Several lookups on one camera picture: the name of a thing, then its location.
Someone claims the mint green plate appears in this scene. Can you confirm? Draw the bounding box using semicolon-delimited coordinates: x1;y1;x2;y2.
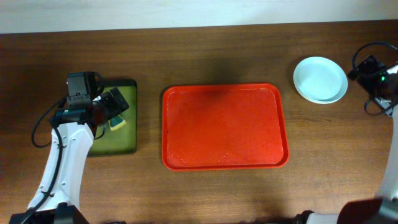
298;91;344;105

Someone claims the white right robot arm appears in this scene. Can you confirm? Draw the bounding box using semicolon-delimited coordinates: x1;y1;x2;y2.
291;61;397;224

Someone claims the light blue plate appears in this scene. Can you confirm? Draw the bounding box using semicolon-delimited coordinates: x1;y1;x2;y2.
293;57;348;100

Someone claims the red plastic tray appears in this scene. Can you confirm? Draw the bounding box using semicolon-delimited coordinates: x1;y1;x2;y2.
161;83;289;171

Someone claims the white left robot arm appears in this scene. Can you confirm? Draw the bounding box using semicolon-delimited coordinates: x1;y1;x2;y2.
10;72;103;223

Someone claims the black tray with soapy water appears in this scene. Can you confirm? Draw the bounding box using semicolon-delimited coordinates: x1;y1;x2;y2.
88;79;137;157

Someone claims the yellow green scrub sponge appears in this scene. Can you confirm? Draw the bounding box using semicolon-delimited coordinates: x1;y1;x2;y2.
108;114;126;131

